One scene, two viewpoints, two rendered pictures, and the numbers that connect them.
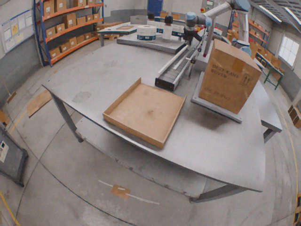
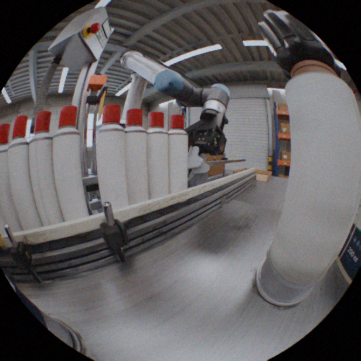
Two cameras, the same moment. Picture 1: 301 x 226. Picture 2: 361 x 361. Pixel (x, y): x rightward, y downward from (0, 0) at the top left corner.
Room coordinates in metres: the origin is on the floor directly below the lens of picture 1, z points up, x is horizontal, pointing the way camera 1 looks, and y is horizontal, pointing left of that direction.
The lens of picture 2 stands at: (1.44, -0.18, 1.00)
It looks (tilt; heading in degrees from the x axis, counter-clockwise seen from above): 13 degrees down; 202
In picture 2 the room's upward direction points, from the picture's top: straight up
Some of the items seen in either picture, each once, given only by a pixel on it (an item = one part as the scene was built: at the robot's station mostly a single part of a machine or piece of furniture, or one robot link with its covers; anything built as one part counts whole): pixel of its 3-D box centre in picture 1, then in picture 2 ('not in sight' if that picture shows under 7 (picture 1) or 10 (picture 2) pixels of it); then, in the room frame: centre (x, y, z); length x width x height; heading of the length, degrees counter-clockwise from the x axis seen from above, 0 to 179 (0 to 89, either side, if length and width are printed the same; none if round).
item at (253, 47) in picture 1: (249, 48); not in sight; (2.35, -1.96, 0.97); 0.51 x 0.39 x 0.37; 80
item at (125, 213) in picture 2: (184, 49); (213, 184); (1.06, -0.23, 0.90); 1.07 x 0.01 x 0.02; 157
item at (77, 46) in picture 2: (209, 7); (85, 36); (1.37, -0.50, 1.38); 0.17 x 0.10 x 0.19; 32
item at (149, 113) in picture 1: (148, 104); (254, 173); (0.39, 0.01, 0.85); 0.30 x 0.26 x 0.04; 157
